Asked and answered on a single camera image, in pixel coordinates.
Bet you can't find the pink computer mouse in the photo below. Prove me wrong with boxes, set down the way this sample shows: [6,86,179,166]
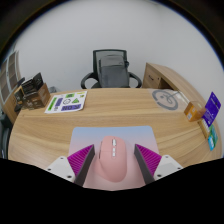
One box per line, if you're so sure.
[94,135,128,183]

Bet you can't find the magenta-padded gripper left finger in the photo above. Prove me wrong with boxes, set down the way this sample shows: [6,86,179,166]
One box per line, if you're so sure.
[45,143,96,187]

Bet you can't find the black carton box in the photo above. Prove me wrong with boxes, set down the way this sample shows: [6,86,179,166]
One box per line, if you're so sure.
[20,72,44,96]

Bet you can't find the pink and blue mouse pad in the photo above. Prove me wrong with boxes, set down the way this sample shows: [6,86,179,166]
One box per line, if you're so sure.
[67,125,161,191]

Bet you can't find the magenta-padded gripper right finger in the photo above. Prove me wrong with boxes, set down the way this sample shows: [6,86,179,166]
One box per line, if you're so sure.
[133,143,184,185]

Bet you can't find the black leather armchair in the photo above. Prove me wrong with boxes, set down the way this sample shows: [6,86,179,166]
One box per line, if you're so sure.
[0,114,13,159]

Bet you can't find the white sticker sheet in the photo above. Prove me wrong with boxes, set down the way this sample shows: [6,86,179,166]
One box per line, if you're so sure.
[44,90,88,115]

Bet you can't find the small orange box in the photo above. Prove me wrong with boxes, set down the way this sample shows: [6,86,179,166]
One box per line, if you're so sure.
[183,100,207,122]

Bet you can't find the yellow flat box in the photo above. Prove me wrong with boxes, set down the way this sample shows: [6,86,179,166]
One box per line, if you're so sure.
[199,118,211,139]

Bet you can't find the large brown carton box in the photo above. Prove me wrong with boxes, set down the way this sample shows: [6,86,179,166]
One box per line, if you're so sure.
[22,83,52,110]

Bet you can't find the round grey logo disc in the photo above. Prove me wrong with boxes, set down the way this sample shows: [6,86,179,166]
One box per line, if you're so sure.
[151,89,180,111]

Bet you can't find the wooden shelf cabinet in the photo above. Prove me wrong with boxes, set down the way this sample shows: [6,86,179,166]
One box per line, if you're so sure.
[0,49,22,124]

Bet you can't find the black mesh office chair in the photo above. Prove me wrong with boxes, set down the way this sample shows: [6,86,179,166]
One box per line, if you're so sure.
[80,49,143,90]

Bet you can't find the grey backpack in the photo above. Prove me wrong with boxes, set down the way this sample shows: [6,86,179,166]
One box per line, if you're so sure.
[97,54,130,89]

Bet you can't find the purple standing sign card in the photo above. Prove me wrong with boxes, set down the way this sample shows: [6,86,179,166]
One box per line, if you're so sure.
[202,91,222,128]

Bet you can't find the wooden side desk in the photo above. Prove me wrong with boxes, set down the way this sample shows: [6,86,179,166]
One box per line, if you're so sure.
[141,62,204,104]

